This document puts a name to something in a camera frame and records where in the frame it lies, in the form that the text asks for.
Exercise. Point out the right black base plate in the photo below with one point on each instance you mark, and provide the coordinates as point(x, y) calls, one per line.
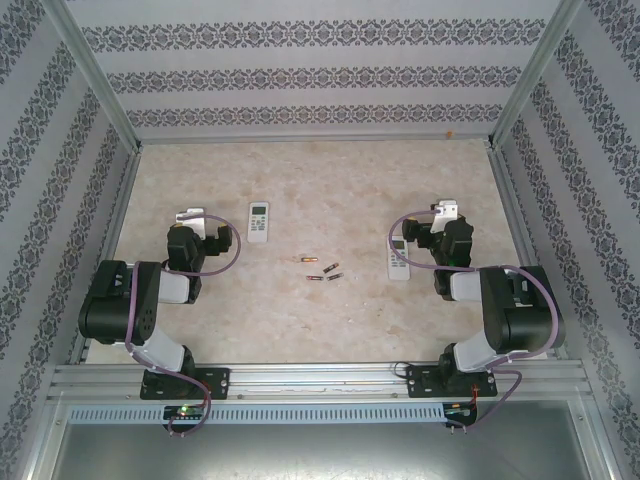
point(420, 382)

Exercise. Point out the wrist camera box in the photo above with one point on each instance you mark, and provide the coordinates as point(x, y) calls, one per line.
point(192, 220)
point(447, 212)

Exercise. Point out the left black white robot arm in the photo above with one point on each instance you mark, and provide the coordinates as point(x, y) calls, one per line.
point(115, 305)

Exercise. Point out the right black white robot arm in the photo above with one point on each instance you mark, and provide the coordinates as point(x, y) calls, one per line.
point(525, 320)

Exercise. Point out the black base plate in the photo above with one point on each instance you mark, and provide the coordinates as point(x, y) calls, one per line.
point(217, 382)
point(420, 382)

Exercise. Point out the aluminium table side rail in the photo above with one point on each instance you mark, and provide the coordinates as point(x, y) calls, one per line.
point(112, 250)
point(525, 250)

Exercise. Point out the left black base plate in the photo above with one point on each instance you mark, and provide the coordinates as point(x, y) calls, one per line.
point(217, 382)

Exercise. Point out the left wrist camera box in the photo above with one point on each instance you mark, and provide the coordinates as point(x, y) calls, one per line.
point(192, 220)

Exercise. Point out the grey metal sheet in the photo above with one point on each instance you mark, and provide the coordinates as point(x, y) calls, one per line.
point(320, 452)

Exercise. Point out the controller circuit board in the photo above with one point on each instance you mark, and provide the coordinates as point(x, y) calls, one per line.
point(182, 411)
point(460, 410)

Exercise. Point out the aluminium mounting rail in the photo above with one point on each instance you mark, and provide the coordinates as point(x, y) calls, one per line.
point(320, 382)

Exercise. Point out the aluminium frame upright post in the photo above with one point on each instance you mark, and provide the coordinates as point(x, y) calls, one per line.
point(537, 70)
point(90, 70)

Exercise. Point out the left controller circuit board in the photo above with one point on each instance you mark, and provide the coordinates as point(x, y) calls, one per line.
point(182, 411)

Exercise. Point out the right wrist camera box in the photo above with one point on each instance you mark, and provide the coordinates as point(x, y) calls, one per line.
point(447, 212)

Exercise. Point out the right controller circuit board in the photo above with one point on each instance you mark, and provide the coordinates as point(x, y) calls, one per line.
point(460, 410)

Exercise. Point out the white remote control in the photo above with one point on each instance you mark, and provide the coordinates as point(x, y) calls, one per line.
point(398, 271)
point(258, 230)

